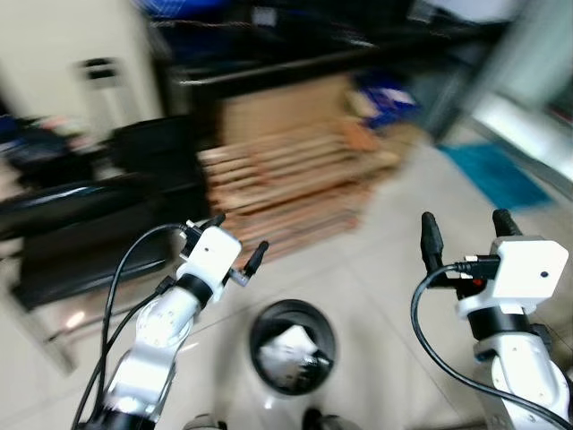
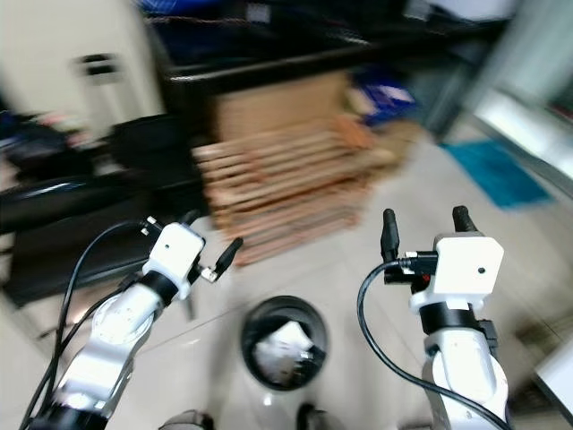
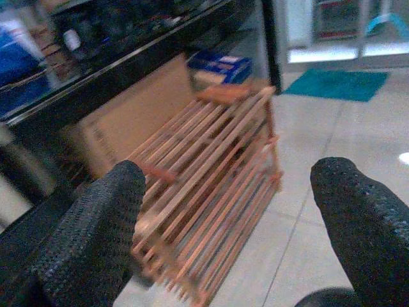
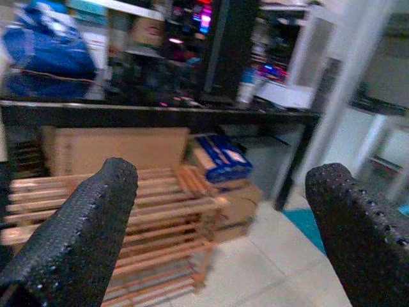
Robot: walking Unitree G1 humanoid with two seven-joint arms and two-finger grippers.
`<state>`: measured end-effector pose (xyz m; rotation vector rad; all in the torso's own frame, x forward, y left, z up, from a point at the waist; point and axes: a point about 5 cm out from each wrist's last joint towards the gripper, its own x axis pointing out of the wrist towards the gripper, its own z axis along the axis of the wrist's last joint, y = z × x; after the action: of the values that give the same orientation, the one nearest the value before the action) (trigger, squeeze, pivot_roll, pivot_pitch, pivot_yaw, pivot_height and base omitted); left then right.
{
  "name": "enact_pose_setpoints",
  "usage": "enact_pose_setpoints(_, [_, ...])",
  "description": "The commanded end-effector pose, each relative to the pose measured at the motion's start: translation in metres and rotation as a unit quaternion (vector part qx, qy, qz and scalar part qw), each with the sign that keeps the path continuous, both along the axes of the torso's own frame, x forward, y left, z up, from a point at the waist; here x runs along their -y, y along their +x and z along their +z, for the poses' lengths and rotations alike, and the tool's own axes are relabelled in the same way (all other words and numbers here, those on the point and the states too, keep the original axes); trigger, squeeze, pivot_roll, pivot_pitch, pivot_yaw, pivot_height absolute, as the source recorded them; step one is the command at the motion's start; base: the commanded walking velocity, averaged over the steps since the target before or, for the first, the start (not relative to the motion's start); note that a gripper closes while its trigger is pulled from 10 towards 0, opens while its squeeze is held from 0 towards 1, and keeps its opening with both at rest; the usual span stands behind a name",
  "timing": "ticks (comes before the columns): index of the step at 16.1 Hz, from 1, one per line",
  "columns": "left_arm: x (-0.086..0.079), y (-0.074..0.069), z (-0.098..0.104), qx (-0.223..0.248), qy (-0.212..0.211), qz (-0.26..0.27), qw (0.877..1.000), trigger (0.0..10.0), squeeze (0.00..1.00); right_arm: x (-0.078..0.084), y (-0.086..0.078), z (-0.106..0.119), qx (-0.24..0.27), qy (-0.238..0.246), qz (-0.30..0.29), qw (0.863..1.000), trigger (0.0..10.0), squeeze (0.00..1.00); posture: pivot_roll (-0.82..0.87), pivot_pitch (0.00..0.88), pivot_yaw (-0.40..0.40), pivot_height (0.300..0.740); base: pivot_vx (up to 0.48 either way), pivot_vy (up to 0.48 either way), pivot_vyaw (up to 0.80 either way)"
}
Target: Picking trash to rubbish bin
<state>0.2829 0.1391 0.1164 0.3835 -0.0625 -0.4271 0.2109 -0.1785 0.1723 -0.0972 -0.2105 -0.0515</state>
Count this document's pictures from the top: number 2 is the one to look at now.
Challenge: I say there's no black round rubbish bin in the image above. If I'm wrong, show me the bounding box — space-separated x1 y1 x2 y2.
240 296 328 392

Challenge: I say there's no white crumpled paper trash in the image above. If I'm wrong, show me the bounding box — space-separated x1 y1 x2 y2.
255 321 314 375

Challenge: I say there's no teal floor mat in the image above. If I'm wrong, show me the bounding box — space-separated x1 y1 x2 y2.
439 139 554 211

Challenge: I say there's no blue printed box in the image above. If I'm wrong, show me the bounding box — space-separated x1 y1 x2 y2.
349 67 422 126

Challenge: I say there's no white tower fan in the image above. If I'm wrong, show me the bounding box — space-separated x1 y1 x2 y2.
78 52 131 135

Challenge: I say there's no black desk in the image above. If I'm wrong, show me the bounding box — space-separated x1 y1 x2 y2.
143 9 516 144

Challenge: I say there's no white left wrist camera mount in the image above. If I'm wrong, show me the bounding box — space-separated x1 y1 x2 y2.
146 222 207 289

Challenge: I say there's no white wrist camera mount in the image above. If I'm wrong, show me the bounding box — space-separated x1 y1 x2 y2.
409 233 502 314
146 222 207 289

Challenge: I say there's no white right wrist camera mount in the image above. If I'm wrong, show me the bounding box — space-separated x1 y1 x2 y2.
409 233 502 314

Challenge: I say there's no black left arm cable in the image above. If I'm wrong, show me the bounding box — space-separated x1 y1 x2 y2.
43 219 158 430

